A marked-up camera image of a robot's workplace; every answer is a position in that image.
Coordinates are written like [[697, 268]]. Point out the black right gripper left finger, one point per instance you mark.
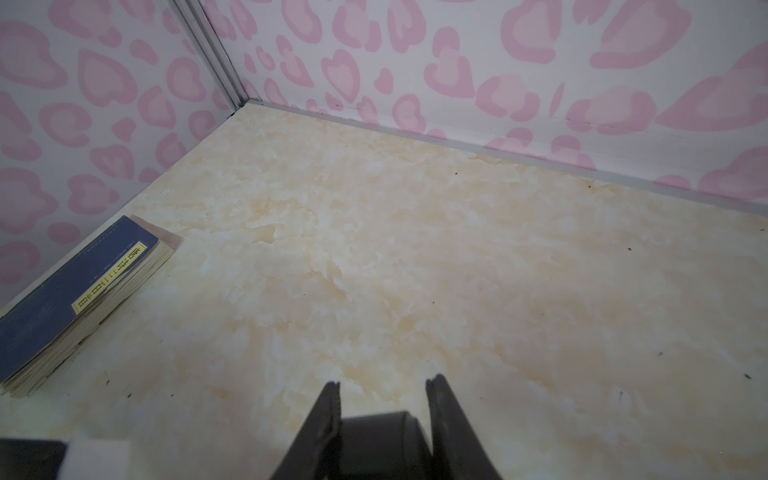
[[311, 454]]

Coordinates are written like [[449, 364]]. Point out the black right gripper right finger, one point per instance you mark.
[[457, 452]]

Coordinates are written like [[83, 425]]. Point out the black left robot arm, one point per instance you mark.
[[56, 459]]

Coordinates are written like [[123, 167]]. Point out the dark blue booklet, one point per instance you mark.
[[43, 327]]

